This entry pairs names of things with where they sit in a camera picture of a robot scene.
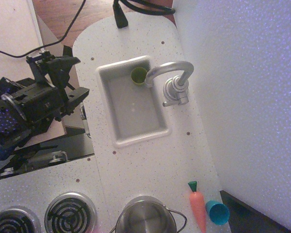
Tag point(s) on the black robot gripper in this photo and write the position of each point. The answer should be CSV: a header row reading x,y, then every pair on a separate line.
x,y
35,103

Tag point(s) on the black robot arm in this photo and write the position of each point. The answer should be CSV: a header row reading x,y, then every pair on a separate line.
x,y
12,137

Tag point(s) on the silver toy faucet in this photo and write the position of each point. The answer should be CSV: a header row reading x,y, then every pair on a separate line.
x,y
175,89

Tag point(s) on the green plastic cup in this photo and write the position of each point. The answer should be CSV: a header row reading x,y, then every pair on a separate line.
x,y
138,75

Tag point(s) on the white toy sink basin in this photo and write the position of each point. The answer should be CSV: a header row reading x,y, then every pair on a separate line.
x,y
133,112

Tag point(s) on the silver knob on front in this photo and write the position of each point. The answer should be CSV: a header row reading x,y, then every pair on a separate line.
x,y
59,156

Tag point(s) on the silver knob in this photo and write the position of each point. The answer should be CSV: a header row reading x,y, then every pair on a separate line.
x,y
8,171
59,156

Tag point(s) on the silver knob lower left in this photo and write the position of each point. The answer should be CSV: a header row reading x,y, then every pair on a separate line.
x,y
8,171

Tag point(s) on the right stove burner coil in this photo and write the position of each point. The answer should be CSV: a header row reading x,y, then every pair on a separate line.
x,y
71,212

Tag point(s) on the stove burner coil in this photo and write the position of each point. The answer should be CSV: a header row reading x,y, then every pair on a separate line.
x,y
19,219
71,212

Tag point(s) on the left stove burner coil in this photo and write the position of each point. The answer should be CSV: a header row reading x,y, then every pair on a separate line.
x,y
19,219

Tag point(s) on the stainless steel pot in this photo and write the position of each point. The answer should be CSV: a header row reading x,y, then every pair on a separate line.
x,y
146,214

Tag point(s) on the orange toy carrot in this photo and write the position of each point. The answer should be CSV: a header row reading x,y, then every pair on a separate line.
x,y
198,206

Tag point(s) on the blue plastic cup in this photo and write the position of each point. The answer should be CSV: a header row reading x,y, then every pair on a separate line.
x,y
218,213

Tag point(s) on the silver handle on front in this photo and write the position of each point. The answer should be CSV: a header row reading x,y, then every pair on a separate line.
x,y
84,120

